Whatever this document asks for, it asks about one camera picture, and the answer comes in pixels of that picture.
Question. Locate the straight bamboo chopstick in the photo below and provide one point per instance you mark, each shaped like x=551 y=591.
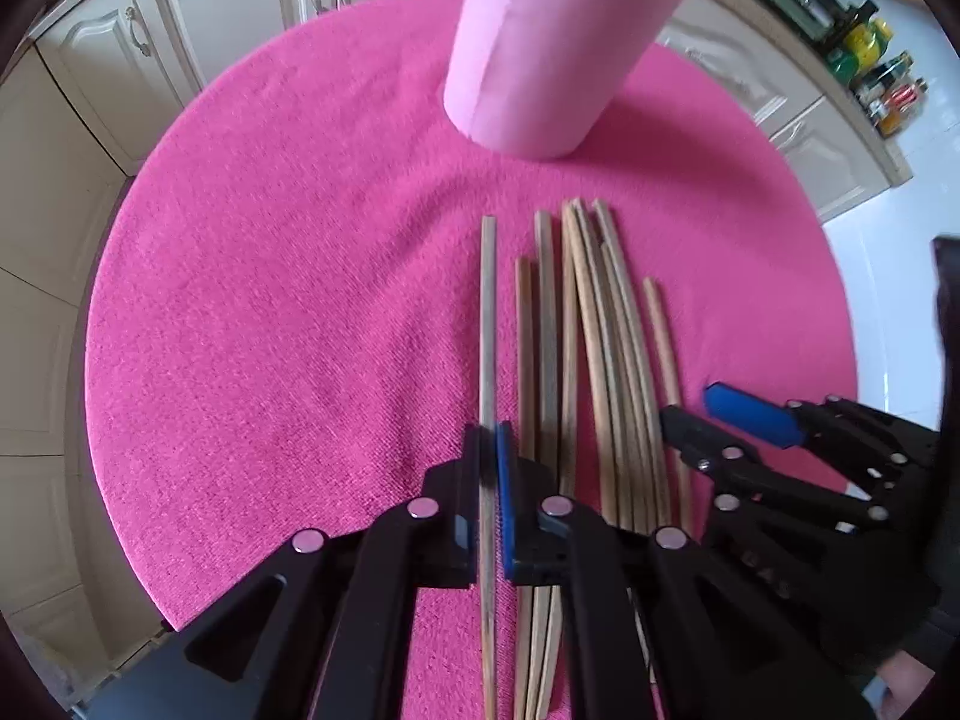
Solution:
x=488 y=315

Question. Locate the cluster of condiment bottles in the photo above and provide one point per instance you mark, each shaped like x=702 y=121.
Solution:
x=885 y=82

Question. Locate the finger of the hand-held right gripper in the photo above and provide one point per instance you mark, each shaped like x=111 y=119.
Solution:
x=750 y=416
x=720 y=461

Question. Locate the person's right hand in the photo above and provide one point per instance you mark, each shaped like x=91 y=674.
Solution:
x=911 y=679

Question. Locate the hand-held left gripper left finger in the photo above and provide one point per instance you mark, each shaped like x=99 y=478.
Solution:
x=465 y=540

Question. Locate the pink paper-wrapped cup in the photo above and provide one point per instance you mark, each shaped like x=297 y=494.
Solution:
x=540 y=52

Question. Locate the beige kitchen countertop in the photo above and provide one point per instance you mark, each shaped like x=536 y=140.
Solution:
x=885 y=154

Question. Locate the bunch of wooden chopsticks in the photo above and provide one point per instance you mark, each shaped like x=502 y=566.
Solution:
x=607 y=405

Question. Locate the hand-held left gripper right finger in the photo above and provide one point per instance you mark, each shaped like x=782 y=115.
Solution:
x=506 y=510

